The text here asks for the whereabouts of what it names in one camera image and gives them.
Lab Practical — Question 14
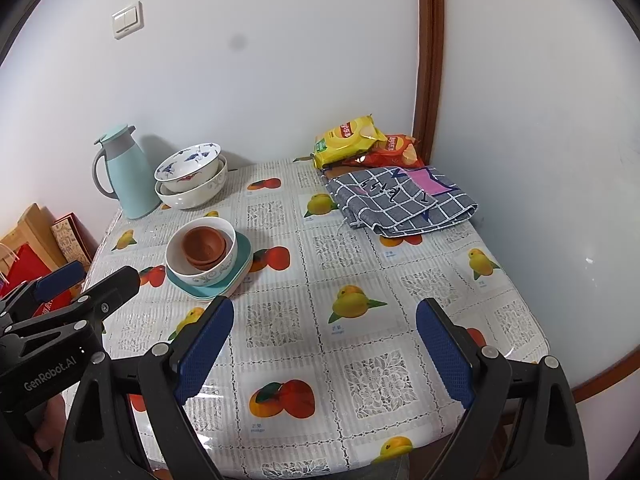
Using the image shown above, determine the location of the teal square plate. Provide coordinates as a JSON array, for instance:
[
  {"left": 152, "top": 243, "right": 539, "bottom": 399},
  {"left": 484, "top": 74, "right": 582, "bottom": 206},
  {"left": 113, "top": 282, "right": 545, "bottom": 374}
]
[
  {"left": 172, "top": 280, "right": 247, "bottom": 304},
  {"left": 166, "top": 232, "right": 253, "bottom": 298}
]

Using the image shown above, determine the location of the patterned cardboard box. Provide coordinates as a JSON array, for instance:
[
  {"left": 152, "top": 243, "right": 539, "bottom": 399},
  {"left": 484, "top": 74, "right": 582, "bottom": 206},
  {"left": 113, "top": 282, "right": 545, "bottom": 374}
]
[{"left": 50, "top": 212, "right": 99, "bottom": 273}]

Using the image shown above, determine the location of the red chips bag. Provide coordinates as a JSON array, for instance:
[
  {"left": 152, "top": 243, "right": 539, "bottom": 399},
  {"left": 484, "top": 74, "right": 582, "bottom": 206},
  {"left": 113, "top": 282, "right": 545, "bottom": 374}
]
[{"left": 345, "top": 134, "right": 425, "bottom": 168}]

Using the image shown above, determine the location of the grey checked cloth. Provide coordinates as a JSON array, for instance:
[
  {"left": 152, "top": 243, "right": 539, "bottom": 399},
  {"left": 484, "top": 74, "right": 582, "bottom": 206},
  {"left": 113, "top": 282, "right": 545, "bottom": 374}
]
[{"left": 322, "top": 165, "right": 479, "bottom": 238}]

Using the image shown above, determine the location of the yellow chips bag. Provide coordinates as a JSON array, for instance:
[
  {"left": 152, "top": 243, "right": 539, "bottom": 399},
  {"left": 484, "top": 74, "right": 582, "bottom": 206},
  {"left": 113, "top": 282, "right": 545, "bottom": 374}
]
[{"left": 313, "top": 115, "right": 388, "bottom": 170}]

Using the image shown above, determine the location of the light teal thermos jug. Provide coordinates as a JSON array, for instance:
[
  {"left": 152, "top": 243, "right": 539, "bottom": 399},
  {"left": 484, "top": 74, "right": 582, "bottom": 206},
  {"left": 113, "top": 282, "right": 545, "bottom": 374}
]
[{"left": 92, "top": 124, "right": 162, "bottom": 220}]

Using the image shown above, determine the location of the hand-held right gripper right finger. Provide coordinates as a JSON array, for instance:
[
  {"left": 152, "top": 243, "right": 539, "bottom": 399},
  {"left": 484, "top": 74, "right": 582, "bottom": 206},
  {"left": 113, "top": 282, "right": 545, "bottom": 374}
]
[{"left": 416, "top": 298, "right": 591, "bottom": 480}]

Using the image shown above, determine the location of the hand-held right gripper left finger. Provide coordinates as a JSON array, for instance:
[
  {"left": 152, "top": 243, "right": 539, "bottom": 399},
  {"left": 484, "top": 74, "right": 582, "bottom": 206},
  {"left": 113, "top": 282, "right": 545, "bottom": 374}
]
[{"left": 59, "top": 296, "right": 236, "bottom": 480}]

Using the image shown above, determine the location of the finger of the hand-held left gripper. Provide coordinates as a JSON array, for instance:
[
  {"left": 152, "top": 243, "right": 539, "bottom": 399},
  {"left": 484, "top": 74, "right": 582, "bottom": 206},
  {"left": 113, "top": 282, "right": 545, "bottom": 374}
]
[
  {"left": 10, "top": 266, "right": 141, "bottom": 337},
  {"left": 0, "top": 261, "right": 87, "bottom": 322}
]

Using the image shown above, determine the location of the wooden baseboard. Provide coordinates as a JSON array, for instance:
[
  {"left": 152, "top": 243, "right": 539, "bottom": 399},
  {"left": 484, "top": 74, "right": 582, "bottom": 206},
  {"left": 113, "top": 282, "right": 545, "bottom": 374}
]
[{"left": 570, "top": 337, "right": 640, "bottom": 404}]

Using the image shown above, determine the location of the large white bowl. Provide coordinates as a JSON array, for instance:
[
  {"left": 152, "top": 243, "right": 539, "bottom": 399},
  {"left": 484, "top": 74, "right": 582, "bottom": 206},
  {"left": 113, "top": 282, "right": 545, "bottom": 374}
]
[{"left": 155, "top": 155, "right": 228, "bottom": 210}]

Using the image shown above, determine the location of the small white bowl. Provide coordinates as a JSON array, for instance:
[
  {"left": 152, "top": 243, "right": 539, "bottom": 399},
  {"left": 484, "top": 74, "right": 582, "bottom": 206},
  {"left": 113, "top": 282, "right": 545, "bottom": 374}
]
[{"left": 166, "top": 217, "right": 237, "bottom": 287}]

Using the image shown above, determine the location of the blue patterned porcelain bowl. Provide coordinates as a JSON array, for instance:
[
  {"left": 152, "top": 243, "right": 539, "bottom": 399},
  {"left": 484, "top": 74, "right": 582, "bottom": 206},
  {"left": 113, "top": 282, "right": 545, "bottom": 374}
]
[{"left": 154, "top": 142, "right": 222, "bottom": 194}]

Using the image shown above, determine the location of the white light switch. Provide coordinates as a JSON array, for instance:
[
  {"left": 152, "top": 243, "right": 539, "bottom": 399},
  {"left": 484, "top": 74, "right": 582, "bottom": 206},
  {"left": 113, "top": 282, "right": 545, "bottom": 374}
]
[{"left": 111, "top": 2, "right": 145, "bottom": 41}]

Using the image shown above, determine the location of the brown wooden door frame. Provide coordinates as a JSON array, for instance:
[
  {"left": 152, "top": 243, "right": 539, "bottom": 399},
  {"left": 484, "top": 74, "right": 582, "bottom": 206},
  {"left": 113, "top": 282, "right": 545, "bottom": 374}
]
[{"left": 412, "top": 0, "right": 446, "bottom": 167}]

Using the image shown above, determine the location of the red paper bag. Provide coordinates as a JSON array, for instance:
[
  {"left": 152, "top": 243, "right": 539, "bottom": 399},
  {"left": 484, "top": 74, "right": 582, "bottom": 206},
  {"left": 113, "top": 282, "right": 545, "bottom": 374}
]
[{"left": 0, "top": 242, "right": 83, "bottom": 322}]

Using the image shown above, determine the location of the small brown clay bowl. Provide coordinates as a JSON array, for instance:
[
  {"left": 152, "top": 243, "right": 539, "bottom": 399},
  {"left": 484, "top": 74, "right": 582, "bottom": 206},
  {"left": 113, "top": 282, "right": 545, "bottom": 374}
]
[
  {"left": 181, "top": 226, "right": 226, "bottom": 262},
  {"left": 186, "top": 234, "right": 229, "bottom": 268}
]

